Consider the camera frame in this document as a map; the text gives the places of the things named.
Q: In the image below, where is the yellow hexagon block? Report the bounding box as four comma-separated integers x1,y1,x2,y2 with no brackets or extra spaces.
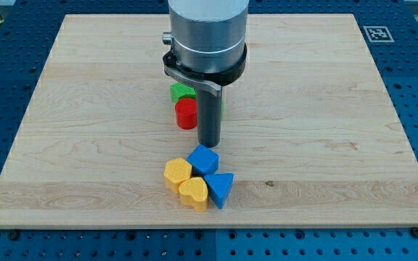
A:
163,157,192,194

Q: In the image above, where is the red cylinder block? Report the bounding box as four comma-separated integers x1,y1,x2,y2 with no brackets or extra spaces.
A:
174,98,197,130

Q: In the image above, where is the white fiducial marker tag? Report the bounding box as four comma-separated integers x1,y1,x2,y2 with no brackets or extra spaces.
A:
363,25,394,43

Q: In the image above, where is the yellow heart block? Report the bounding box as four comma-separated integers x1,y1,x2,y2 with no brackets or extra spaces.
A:
179,177,208,212

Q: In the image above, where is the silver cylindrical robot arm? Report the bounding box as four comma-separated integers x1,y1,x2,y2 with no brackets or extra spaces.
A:
163,0,249,148

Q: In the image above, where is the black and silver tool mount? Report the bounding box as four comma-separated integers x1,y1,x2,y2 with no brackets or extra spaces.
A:
163,44,247,97

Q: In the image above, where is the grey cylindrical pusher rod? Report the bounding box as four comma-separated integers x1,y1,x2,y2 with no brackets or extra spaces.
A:
196,90,222,148

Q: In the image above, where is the blue triangle block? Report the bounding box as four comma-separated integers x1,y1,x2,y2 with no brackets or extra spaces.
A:
203,173,234,209

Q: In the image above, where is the light wooden board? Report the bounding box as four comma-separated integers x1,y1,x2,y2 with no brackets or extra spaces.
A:
0,14,418,229

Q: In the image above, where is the blue cube block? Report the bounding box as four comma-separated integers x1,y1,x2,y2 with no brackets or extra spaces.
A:
187,144,219,176

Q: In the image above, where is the green block behind rod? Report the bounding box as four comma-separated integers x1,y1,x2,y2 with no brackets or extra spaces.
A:
221,101,225,120

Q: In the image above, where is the green square block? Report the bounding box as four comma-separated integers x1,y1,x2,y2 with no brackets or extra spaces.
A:
170,83,196,103

